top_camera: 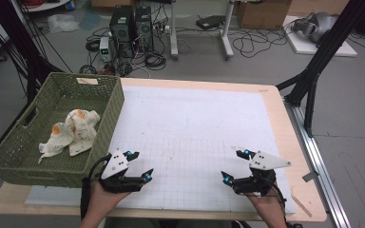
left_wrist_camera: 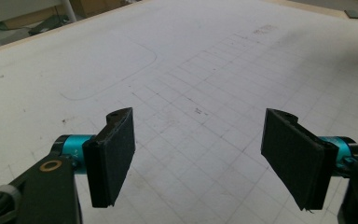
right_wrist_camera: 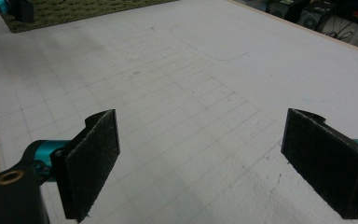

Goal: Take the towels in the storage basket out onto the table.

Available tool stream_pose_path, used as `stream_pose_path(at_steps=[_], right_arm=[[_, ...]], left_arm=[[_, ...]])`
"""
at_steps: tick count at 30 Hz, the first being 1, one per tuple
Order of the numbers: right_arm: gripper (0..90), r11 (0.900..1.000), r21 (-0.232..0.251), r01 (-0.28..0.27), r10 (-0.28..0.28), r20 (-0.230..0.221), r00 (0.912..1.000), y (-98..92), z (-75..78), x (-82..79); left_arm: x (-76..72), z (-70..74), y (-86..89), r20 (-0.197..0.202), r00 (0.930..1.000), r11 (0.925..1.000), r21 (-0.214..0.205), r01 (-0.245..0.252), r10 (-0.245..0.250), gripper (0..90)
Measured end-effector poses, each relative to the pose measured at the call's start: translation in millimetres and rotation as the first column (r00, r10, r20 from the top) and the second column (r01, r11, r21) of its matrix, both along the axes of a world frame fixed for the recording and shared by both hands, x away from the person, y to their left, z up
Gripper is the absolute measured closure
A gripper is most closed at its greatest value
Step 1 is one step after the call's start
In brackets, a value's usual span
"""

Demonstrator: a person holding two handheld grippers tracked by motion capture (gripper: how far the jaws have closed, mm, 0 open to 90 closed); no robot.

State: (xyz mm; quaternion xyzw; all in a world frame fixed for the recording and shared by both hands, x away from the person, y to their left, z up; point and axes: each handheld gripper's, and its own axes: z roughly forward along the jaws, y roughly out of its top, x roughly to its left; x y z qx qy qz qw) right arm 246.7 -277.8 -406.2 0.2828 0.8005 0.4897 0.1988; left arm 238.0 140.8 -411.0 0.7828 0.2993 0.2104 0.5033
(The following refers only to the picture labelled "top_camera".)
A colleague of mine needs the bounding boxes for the cream printed cloth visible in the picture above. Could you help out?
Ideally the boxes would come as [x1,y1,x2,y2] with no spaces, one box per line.
[37,108,102,164]

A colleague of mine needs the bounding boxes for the clear plastic bag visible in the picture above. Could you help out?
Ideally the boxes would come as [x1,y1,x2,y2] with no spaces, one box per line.
[47,13,81,34]

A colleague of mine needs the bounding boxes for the grey tape piece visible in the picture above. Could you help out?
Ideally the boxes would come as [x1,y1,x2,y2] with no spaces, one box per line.
[301,170,320,183]

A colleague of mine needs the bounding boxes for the hand-held gripper black cable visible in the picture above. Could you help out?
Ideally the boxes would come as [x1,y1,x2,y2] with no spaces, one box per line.
[80,154,112,220]
[264,175,302,228]

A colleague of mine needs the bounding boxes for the right hand-held gripper black cable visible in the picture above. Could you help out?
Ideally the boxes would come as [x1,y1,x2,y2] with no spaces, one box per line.
[264,175,302,228]

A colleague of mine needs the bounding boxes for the grey helmet device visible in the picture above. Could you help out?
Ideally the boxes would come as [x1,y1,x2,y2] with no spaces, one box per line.
[292,11,338,44]

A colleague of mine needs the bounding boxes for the person's right hand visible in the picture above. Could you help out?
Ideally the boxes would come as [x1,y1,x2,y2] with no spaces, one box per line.
[246,190,287,221]

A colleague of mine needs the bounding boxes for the black floor cable tangle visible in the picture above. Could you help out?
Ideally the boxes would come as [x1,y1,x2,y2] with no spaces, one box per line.
[232,28,289,59]

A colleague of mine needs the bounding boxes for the large cardboard box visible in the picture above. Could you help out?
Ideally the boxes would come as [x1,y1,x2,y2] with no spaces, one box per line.
[236,0,294,30]

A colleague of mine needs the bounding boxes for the black flat device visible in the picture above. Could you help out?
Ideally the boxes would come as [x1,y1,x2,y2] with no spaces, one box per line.
[195,14,226,30]

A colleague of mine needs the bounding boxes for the slim black computer tower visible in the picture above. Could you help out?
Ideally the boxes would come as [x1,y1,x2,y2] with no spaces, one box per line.
[134,5,155,53]

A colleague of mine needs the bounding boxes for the left hand-held gripper black cable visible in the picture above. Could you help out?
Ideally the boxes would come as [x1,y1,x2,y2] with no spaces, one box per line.
[80,154,112,220]

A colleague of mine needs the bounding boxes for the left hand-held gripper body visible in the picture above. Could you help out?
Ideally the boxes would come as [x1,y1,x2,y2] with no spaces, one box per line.
[98,149,144,194]

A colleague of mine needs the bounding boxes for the thin wooden stick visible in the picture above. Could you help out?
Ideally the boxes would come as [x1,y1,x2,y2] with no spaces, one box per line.
[290,193,313,219]

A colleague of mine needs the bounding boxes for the person's dark pants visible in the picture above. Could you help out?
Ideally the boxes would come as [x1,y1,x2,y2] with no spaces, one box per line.
[104,218,236,228]

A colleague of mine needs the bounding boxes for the white desk leg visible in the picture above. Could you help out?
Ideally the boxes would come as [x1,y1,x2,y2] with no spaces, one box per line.
[169,0,180,61]
[221,0,236,61]

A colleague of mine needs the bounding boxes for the white power supply box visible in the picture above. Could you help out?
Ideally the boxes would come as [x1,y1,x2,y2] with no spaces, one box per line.
[99,36,113,63]

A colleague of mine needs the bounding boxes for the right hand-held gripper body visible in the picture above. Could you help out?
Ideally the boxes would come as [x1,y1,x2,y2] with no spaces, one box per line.
[232,150,293,198]

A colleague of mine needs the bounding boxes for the white grid mat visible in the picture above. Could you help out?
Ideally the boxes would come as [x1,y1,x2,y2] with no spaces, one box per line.
[25,85,297,214]

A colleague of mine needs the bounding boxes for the large black computer tower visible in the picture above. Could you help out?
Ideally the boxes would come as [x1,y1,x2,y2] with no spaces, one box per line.
[108,6,136,59]

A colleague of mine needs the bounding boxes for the green woven basket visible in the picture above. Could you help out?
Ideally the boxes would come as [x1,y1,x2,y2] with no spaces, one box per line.
[0,71,125,188]

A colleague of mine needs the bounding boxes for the white floor board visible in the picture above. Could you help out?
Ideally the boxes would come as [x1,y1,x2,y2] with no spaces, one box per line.
[283,15,358,58]

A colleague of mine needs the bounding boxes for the black cable coil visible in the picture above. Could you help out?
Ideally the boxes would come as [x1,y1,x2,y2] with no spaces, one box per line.
[144,51,167,71]

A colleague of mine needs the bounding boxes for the black metal stand frame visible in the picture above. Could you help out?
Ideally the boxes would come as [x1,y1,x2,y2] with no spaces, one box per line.
[275,0,365,138]
[0,0,66,105]

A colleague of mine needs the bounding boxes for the aluminium rail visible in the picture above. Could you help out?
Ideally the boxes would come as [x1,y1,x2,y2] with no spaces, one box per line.
[284,101,352,228]

